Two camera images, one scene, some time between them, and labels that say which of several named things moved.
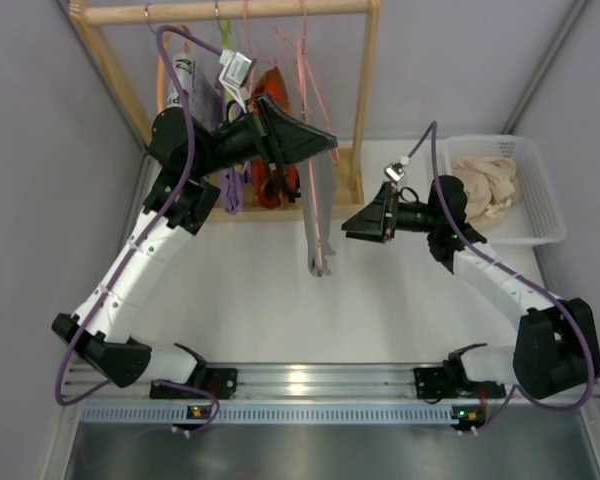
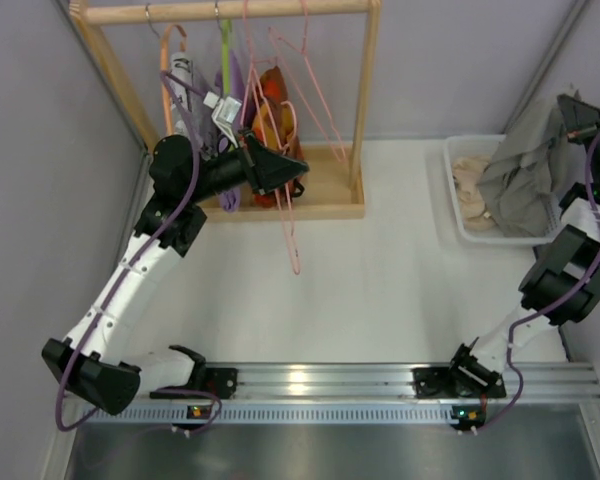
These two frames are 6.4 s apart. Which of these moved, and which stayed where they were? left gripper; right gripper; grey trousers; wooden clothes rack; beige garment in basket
Moved: left gripper; right gripper; grey trousers
Stayed: wooden clothes rack; beige garment in basket
